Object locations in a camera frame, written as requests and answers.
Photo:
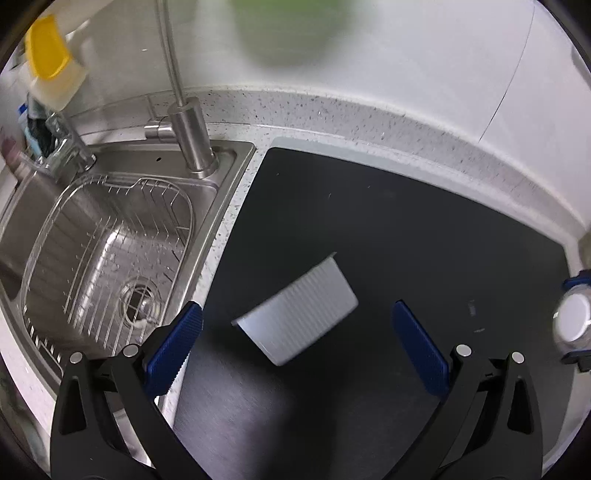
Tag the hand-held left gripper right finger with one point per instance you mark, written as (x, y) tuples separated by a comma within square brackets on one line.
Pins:
[(420, 346)]

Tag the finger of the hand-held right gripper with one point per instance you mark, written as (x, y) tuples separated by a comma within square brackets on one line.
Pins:
[(579, 280), (581, 362)]

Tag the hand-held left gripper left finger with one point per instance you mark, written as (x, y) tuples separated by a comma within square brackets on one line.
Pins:
[(175, 344)]

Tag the clear bottle with white cap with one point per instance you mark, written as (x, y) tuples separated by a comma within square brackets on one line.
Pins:
[(575, 318)]

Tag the translucent ribbed plastic box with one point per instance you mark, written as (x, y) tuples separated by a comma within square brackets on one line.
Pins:
[(300, 314)]

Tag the sink drain strainer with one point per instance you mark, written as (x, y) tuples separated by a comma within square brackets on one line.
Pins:
[(138, 300)]

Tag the black counter mat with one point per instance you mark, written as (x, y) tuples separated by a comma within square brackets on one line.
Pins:
[(369, 221)]

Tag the stainless steel sink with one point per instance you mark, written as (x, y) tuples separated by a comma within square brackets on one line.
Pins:
[(221, 184)]

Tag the brushed steel drinking faucet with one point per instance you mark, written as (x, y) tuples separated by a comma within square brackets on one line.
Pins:
[(194, 134)]

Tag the chrome sink faucet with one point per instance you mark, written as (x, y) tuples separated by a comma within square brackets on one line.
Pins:
[(69, 147)]

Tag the dark cloth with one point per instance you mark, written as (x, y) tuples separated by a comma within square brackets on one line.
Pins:
[(41, 136)]

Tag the pink bottle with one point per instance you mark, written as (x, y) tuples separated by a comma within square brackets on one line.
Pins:
[(8, 154)]

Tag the blue packet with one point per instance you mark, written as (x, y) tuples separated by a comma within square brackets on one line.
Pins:
[(25, 120)]

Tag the green plastic basket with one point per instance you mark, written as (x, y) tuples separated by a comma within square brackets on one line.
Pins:
[(291, 27)]

